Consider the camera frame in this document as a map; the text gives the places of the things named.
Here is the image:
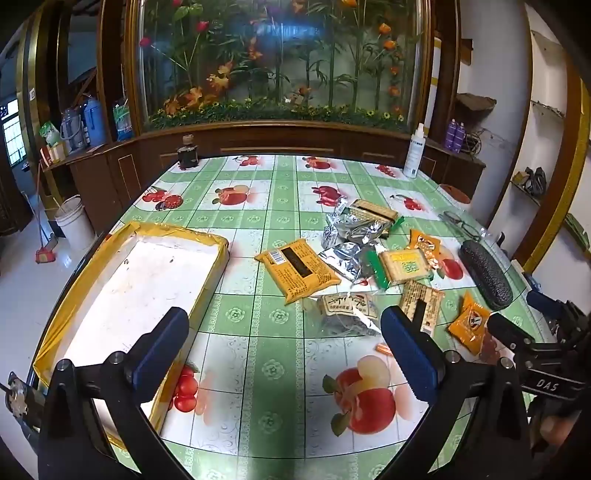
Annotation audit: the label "beige snack packet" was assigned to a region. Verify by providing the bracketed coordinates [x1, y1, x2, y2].
[398, 281, 446, 337]

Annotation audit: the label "red broom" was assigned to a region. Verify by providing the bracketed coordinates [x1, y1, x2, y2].
[23, 164, 58, 265]

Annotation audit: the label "cracker packet with green ends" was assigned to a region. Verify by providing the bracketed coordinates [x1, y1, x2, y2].
[341, 198, 404, 232]

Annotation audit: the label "red clay pot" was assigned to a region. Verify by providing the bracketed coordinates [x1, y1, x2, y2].
[438, 183, 472, 204]

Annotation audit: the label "brown wooden cabinet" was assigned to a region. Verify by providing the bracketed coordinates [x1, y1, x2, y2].
[41, 120, 485, 236]

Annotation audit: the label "white plastic bucket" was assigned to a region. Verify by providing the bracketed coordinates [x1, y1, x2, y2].
[54, 195, 96, 251]

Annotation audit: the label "black glasses case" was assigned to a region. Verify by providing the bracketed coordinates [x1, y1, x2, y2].
[458, 239, 515, 311]

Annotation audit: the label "eyeglasses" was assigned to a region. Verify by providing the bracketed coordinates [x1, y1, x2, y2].
[438, 210, 490, 241]

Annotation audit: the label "small orange snack packet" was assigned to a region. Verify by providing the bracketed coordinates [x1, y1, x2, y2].
[409, 228, 444, 271]
[447, 291, 492, 355]

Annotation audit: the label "yellow green cracker packet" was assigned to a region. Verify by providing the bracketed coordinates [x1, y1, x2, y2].
[367, 247, 435, 289]

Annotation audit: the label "green white bag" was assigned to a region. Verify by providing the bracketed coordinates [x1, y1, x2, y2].
[39, 121, 63, 145]

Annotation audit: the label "large orange snack packet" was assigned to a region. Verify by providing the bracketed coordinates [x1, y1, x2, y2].
[254, 239, 341, 305]

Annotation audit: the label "clear packet with brown label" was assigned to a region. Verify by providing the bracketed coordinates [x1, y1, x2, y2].
[316, 292, 384, 337]

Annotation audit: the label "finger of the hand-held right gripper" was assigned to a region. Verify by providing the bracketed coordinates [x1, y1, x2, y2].
[486, 313, 537, 357]
[525, 289, 591, 339]

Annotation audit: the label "dark shoe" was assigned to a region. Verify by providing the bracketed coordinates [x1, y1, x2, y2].
[524, 167, 548, 197]

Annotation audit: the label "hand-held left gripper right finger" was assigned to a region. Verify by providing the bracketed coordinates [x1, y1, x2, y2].
[379, 305, 533, 480]

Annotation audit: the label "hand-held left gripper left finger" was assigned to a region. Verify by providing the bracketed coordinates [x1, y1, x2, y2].
[38, 306, 204, 480]

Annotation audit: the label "rusty metal table bracket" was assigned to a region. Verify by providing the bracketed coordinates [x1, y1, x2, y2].
[7, 376, 31, 423]

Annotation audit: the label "white spray bottle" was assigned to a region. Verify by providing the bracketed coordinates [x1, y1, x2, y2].
[403, 123, 426, 179]

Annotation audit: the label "fruit print green tablecloth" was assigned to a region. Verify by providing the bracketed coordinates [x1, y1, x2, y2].
[34, 154, 555, 480]

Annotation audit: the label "barred window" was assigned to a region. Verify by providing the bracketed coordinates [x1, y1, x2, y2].
[0, 99, 26, 167]

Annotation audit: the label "yellow snack box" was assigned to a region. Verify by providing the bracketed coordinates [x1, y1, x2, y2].
[34, 220, 230, 450]

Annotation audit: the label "glass case with artificial flowers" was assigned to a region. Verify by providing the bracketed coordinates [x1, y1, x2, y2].
[127, 0, 432, 134]

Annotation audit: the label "small cardboard box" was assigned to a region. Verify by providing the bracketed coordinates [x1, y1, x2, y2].
[41, 142, 70, 166]

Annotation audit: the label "blue thermos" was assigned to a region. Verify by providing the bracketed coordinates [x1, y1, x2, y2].
[82, 95, 107, 147]

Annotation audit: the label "grey thermos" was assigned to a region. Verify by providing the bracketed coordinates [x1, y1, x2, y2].
[60, 107, 88, 152]

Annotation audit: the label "dark ink bottle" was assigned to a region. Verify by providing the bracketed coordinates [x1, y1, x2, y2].
[177, 134, 199, 169]

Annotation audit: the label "silver foil snack packet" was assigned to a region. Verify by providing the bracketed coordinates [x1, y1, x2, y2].
[318, 241, 384, 283]
[325, 213, 393, 245]

